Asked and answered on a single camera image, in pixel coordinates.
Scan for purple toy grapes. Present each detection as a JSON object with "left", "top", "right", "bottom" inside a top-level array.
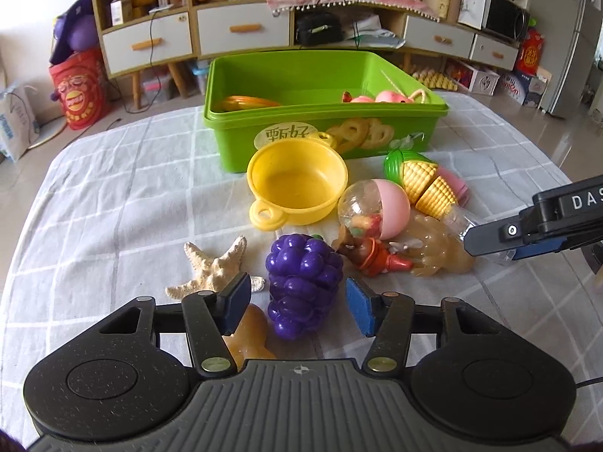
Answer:
[{"left": 266, "top": 234, "right": 343, "bottom": 341}]

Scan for clear plastic case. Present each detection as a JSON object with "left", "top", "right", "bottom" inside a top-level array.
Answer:
[{"left": 442, "top": 204, "right": 515, "bottom": 266}]

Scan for beige starfish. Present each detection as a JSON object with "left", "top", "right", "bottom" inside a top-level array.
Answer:
[{"left": 165, "top": 236, "right": 247, "bottom": 301}]

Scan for amber hand toy left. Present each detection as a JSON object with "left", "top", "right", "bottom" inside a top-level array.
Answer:
[{"left": 223, "top": 304, "right": 276, "bottom": 371}]

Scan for amber translucent hand toy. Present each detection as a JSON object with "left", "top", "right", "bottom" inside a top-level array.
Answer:
[{"left": 402, "top": 212, "right": 474, "bottom": 276}]

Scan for pink block toy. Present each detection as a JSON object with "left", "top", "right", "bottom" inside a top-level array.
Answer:
[{"left": 438, "top": 165, "right": 470, "bottom": 207}]

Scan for red brown figurine toy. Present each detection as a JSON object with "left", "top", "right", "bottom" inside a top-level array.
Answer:
[{"left": 331, "top": 226, "right": 414, "bottom": 278}]

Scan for toy corn cob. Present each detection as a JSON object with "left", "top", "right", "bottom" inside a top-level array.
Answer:
[{"left": 383, "top": 149, "right": 458, "bottom": 219}]

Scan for pink capsule ball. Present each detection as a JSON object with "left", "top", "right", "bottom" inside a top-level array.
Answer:
[{"left": 337, "top": 179, "right": 411, "bottom": 240}]

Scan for grey checked tablecloth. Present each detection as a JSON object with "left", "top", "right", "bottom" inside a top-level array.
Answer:
[{"left": 1, "top": 92, "right": 602, "bottom": 447}]

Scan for yellow toy pot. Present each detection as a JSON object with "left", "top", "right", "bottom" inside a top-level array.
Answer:
[{"left": 246, "top": 133, "right": 349, "bottom": 232}]

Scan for yellow egg tray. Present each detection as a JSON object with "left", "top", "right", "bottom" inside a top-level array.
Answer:
[{"left": 412, "top": 67, "right": 458, "bottom": 92}]

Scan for pink peach toy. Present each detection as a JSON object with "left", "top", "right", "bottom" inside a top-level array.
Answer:
[{"left": 375, "top": 90, "right": 414, "bottom": 103}]

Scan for green plastic storage bin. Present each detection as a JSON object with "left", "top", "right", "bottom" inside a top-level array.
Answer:
[{"left": 204, "top": 50, "right": 449, "bottom": 173}]

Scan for microwave oven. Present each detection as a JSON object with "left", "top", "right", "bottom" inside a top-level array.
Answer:
[{"left": 457, "top": 0, "right": 530, "bottom": 42}]

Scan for white paper shopping bag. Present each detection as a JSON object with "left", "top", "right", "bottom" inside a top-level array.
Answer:
[{"left": 0, "top": 83, "right": 40, "bottom": 162}]

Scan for red cartoon face bag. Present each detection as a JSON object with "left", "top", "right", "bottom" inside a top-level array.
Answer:
[{"left": 49, "top": 47, "right": 108, "bottom": 131}]

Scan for black bag on shelf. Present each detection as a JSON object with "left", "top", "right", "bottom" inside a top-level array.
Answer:
[{"left": 295, "top": 11, "right": 343, "bottom": 47}]

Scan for wooden white drawer cabinet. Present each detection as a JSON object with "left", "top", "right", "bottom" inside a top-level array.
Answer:
[{"left": 92, "top": 0, "right": 519, "bottom": 107}]

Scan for purple plush toy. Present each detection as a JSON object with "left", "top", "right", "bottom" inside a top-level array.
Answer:
[{"left": 49, "top": 0, "right": 99, "bottom": 66}]

